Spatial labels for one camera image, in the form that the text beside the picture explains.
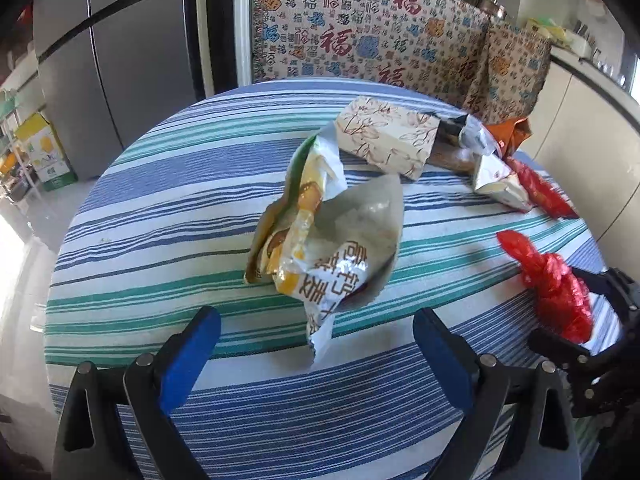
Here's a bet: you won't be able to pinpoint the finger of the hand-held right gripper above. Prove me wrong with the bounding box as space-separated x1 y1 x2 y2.
570 267 640 313
527 329 608 376

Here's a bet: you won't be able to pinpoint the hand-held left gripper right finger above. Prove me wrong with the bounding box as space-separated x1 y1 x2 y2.
413 307 582 480

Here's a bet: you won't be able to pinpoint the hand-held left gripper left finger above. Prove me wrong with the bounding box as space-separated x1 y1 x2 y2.
54 306 222 480

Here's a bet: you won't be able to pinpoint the red plastic bag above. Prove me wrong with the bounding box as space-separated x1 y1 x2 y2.
496 230 594 345

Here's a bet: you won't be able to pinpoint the red wrapper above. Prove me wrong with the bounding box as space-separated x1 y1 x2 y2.
505 156 580 220

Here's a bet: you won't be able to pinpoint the yellow silver snack bag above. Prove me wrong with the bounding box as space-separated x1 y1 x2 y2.
244 120 404 367

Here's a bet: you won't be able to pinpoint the red white drink carton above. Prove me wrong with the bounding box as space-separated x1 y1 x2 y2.
471 152 533 212

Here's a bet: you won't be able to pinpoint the silver wrapper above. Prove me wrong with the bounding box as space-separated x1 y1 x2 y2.
457 114 498 156

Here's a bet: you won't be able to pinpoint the floral tissue box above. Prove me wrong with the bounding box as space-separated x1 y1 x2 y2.
334 96 442 182

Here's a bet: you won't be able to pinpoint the blue green striped tablecloth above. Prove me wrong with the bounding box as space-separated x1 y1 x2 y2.
44 78 608 480

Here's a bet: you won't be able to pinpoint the white kitchen cabinet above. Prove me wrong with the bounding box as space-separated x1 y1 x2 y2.
520 45 640 281

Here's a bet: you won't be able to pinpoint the brown flat wrapper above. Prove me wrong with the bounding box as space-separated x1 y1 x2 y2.
427 141 476 175

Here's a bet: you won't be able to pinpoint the glass jars on counter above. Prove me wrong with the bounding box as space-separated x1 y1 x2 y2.
592 57 628 86

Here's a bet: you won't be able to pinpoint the printed patterned blanket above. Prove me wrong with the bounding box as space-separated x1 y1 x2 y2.
250 0 493 111
462 20 553 126

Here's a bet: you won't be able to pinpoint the yellow white cardboard box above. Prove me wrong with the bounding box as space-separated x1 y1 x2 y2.
14 112 79 192

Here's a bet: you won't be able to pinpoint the yellow green packages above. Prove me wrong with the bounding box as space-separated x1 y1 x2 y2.
525 17 576 43

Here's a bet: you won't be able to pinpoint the storage rack with basins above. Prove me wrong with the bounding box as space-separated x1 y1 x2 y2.
0 87 38 201

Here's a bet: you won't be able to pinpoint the grey refrigerator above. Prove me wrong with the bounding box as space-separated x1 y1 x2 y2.
32 0 201 181

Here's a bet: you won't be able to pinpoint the steel pot with lid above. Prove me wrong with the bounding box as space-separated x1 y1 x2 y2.
475 0 508 23

